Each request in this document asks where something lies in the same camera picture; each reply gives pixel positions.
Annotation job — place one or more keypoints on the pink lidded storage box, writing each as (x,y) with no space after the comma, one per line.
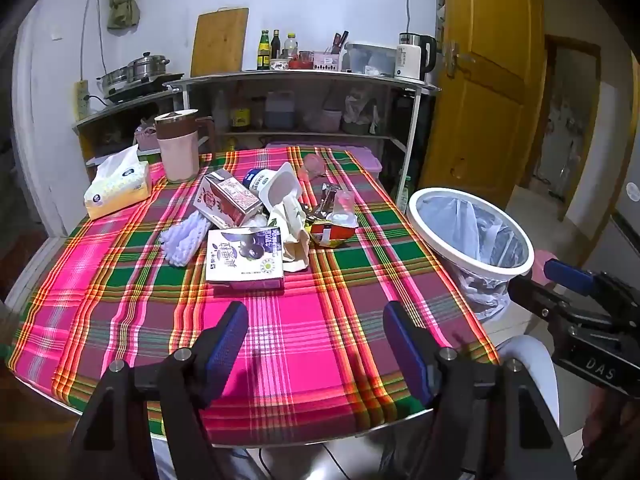
(367,160)

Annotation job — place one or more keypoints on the yellow white tissue pack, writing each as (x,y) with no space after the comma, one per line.
(117,187)

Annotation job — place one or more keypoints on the pink jug with brown lid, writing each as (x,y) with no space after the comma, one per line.
(175,155)

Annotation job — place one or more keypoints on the grey refrigerator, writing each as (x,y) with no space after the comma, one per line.
(625,240)

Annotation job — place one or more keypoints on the green soda bottle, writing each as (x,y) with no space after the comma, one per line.
(402,192)

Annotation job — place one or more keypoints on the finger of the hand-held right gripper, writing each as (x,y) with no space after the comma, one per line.
(570,277)
(535,295)

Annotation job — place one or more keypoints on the pale green snack wrapper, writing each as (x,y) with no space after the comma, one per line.
(295,240)

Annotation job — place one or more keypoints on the red yellow snack wrapper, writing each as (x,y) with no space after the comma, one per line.
(330,232)

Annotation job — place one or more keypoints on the clear plastic container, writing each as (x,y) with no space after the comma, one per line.
(370,57)

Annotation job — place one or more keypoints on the purple white milk carton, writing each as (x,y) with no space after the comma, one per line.
(245,255)

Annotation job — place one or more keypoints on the stove counter shelf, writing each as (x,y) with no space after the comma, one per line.
(115,110)

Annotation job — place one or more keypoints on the white rounded object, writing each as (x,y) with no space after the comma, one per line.
(530,375)

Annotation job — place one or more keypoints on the white electric kettle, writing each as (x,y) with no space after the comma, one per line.
(409,60)

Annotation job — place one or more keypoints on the pink green plaid tablecloth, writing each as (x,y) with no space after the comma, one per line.
(320,340)

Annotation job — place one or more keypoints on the pink knife holder box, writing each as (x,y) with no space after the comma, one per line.
(326,61)

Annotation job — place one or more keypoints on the pink translucent food container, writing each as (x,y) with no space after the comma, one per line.
(324,120)

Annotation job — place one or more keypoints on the clear bottle with yellow cap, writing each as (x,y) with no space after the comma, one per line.
(290,47)

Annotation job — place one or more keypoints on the white yogurt cup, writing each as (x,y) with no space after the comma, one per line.
(280,190)

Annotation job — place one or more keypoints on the small pink plastic cup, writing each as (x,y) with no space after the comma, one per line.
(315,165)

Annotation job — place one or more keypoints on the brown snack wrapper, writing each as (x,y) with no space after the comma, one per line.
(325,200)

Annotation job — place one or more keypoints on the translucent plastic bin liner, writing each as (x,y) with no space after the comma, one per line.
(480,230)

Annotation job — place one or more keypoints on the dark sauce bottle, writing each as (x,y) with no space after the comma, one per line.
(275,45)

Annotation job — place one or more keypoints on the white plastic bag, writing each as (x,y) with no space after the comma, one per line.
(357,110)

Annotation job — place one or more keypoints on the yellow wooden door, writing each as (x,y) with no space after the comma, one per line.
(480,110)

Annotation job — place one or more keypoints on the blue plastic canister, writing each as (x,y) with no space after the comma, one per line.
(279,112)

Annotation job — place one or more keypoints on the wooden cutting board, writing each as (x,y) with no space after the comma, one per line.
(220,42)

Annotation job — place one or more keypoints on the white round waste bin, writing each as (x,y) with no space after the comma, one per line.
(480,262)

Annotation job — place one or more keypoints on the red small container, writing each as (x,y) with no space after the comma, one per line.
(300,64)

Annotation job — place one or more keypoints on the metal shelf unit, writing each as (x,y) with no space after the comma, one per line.
(300,76)

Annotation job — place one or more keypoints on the red milk carton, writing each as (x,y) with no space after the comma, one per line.
(225,200)

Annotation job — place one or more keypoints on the yellowed power strip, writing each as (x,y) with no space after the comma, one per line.
(81,100)

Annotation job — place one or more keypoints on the yellow-label bottle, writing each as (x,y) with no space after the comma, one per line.
(240,117)

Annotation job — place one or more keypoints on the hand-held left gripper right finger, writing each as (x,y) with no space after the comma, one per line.
(405,350)

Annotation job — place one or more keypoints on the green glass bottle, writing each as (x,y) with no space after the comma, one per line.
(263,55)

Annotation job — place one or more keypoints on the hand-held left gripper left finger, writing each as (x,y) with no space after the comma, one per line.
(227,345)

